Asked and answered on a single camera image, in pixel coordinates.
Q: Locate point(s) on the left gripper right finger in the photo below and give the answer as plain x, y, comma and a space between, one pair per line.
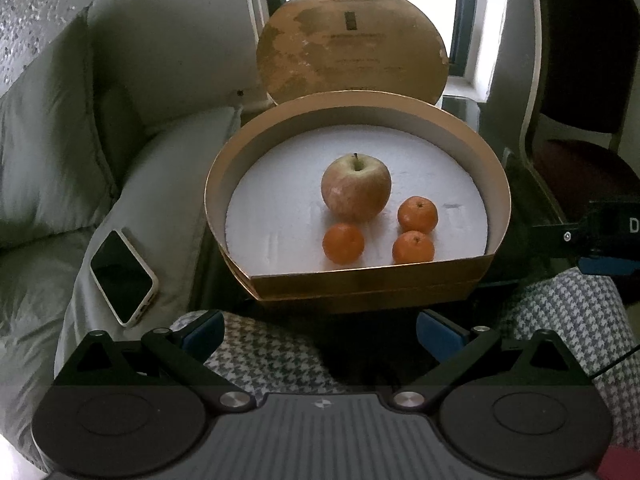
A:
458, 353

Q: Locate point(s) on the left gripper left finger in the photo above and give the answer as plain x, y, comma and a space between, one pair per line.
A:
179, 357

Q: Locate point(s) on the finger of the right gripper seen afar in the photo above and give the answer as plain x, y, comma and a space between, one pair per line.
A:
608, 266

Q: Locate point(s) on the orange mandarin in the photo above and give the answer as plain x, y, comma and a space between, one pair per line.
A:
343, 243
417, 213
413, 247

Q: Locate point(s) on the red-yellow apple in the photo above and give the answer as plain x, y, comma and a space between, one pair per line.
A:
356, 187

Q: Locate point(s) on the gold round box lid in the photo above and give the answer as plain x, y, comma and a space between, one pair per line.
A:
311, 46

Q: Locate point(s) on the smartphone with white case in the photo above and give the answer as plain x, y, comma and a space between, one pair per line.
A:
125, 280

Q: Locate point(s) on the black chair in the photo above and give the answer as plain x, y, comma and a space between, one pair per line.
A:
571, 65

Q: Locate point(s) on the houndstooth clothed leg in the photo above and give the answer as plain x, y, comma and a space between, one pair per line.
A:
585, 310

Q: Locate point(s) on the gold round gift box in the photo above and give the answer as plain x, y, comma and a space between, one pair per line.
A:
264, 205

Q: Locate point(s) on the grey sofa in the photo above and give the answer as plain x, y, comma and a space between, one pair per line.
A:
49, 300

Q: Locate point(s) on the grey sofa back cushion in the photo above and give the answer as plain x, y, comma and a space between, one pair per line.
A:
67, 141

